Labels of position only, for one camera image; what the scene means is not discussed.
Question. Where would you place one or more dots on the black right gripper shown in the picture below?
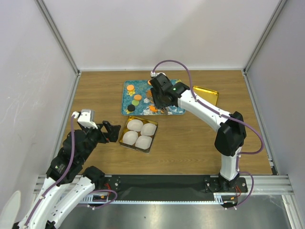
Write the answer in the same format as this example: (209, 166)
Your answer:
(157, 103)

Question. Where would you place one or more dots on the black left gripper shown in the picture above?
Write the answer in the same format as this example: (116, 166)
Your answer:
(113, 130)

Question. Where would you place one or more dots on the orange fish cookie bottom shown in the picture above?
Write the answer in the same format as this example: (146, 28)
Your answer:
(153, 109)

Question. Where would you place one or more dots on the gold cookie tin box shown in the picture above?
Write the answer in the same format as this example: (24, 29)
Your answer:
(138, 134)

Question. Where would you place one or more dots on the metal tongs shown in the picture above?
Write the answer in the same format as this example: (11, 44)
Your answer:
(150, 98)

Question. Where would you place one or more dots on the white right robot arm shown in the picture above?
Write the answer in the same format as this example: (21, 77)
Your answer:
(230, 133)

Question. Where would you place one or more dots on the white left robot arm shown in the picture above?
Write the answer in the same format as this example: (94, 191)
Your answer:
(50, 208)

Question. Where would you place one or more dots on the white paper cup bottom-left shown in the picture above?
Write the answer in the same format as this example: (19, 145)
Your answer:
(130, 137)

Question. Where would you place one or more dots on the white paper cup top-left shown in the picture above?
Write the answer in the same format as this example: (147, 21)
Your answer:
(135, 125)

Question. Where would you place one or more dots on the orange round cookie left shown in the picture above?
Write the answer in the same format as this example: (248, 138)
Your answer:
(137, 97)

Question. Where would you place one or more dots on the teal floral serving tray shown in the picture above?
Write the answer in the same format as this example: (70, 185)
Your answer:
(141, 87)

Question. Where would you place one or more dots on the black round cookie left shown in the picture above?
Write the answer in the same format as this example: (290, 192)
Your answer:
(130, 108)

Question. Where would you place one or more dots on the green round cookie left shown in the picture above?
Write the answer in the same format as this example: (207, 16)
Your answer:
(135, 102)

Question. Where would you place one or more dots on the white paper cup bottom-right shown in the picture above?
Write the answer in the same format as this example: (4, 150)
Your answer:
(143, 142)

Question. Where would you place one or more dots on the orange round cookie top-left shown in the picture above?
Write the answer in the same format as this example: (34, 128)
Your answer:
(130, 88)

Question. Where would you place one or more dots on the white paper cup top-right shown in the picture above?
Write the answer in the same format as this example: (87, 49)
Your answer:
(148, 129)

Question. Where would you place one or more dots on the gold tin lid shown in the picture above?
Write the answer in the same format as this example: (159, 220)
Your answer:
(209, 95)

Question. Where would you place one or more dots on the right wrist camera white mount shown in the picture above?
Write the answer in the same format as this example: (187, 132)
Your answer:
(154, 74)

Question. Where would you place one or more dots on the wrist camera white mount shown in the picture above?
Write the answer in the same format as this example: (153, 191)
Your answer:
(86, 119)
(154, 74)

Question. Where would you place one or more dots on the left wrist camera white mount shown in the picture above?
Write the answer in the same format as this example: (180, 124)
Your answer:
(86, 119)

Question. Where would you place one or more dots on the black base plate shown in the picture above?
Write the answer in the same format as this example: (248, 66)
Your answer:
(172, 187)

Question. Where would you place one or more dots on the white cable duct left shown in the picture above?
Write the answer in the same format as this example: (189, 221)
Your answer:
(97, 198)

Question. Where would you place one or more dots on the white cable duct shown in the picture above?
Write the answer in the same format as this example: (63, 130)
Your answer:
(97, 198)
(227, 197)

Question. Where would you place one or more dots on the aluminium frame post left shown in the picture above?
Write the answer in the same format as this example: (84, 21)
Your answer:
(57, 35)

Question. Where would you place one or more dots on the aluminium frame post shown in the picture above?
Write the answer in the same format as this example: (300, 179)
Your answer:
(57, 35)
(279, 8)

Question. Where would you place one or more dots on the white cable duct right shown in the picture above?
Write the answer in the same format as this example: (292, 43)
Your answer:
(227, 197)

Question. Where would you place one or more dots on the aluminium frame post right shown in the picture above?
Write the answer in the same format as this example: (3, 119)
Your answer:
(279, 8)

